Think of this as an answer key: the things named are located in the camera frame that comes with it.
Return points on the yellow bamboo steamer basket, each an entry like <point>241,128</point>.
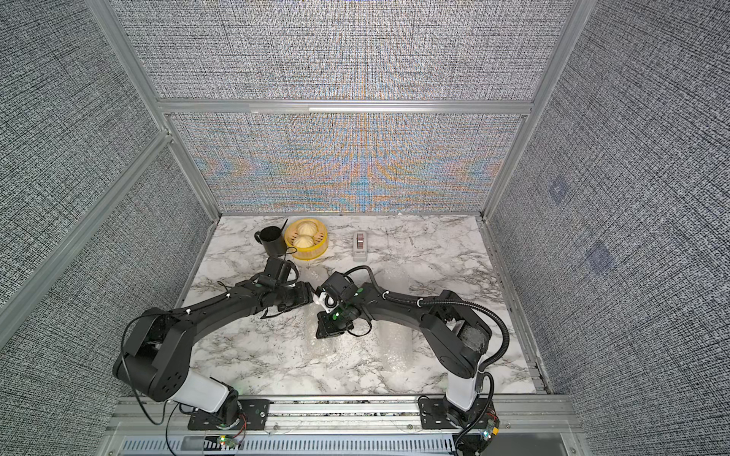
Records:
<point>321,239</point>

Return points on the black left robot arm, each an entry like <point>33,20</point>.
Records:
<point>156,348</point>

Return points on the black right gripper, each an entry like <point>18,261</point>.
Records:
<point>323,325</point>

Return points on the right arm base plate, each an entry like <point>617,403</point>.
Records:
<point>435,412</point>

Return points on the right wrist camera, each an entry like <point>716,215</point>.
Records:
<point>326,301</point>

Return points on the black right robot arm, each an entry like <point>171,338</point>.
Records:
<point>464,337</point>

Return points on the steamed bun front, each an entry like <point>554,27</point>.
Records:
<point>303,242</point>

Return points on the black mug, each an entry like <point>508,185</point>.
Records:
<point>272,240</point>

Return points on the steamed bun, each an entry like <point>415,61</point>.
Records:
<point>303,242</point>
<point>309,229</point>

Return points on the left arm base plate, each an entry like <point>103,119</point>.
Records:
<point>249,414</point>

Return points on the grey tape dispenser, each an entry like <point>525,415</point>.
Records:
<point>360,246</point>

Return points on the aluminium front rail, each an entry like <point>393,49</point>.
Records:
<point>290,415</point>

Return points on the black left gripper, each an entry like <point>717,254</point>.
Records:
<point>305,294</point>

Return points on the steamed bun back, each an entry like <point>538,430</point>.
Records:
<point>309,229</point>

